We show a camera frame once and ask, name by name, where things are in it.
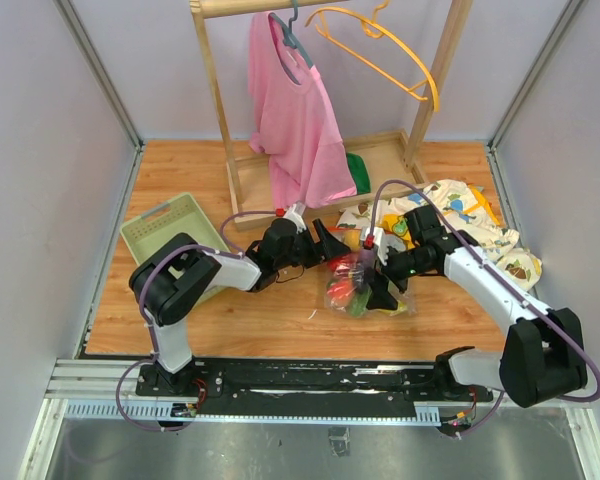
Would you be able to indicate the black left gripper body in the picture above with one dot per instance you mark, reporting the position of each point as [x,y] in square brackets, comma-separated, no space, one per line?
[303,252]

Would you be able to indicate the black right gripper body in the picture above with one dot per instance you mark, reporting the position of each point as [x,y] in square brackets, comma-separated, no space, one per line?
[401,266]

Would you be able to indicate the clear zip top bag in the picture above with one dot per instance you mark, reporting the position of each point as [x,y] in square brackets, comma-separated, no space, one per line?
[361,275]

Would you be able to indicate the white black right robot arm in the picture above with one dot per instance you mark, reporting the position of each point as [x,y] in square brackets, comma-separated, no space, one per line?
[542,355]

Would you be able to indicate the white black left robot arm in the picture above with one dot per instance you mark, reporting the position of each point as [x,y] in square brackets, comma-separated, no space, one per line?
[169,284]

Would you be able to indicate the green plush vegetable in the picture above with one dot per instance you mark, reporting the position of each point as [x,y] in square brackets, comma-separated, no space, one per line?
[357,306]

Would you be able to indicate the red plush fruit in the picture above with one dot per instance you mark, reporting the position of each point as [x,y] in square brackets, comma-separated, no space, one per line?
[342,264]

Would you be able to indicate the yellow plush fruit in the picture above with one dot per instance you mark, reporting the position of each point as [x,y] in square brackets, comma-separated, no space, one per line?
[352,239]

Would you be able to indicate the green cloth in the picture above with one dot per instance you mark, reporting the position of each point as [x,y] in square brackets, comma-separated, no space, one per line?
[359,173]

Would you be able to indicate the cartoon print children's garment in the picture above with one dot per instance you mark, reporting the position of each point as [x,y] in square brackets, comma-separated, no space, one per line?
[466,209]

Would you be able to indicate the wooden clothes rack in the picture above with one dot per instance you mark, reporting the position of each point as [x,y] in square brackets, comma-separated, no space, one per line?
[388,153]

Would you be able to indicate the pink t-shirt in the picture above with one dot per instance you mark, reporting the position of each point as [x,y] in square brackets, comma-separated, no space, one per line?
[297,130]

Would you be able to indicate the grey clothes hanger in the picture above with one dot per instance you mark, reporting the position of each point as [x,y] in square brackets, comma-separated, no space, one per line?
[293,60]

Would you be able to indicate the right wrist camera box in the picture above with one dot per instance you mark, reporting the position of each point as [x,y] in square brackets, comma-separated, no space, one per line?
[382,243]

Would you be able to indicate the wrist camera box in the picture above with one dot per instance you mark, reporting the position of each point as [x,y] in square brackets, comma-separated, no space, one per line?
[382,243]
[294,214]

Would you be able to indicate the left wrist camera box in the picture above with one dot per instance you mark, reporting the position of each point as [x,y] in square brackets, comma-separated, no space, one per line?
[294,214]

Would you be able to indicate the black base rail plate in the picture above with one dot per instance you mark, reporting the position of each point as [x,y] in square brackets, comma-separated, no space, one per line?
[411,381]

